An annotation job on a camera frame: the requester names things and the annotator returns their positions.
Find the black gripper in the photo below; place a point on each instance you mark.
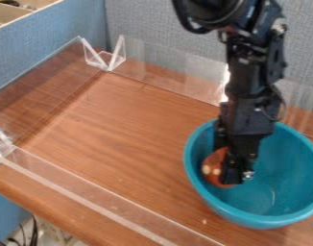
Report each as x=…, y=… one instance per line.
x=245, y=122

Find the brown toy mushroom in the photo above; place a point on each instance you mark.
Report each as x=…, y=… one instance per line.
x=211, y=170

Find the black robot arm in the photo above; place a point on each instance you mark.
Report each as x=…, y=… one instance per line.
x=252, y=28

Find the blue plastic bowl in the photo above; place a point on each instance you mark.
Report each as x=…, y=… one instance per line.
x=277, y=198

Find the clear acrylic back barrier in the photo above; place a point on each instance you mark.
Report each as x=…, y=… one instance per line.
x=199, y=77

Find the clear acrylic barrier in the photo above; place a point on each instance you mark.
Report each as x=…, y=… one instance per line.
x=34, y=99
x=125, y=212
x=199, y=77

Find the clear acrylic front barrier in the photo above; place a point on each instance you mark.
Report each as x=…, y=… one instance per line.
x=125, y=212

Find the clear acrylic left barrier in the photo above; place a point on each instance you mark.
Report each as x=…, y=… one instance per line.
x=34, y=99

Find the clear acrylic corner bracket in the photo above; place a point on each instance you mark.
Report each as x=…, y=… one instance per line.
x=102, y=59

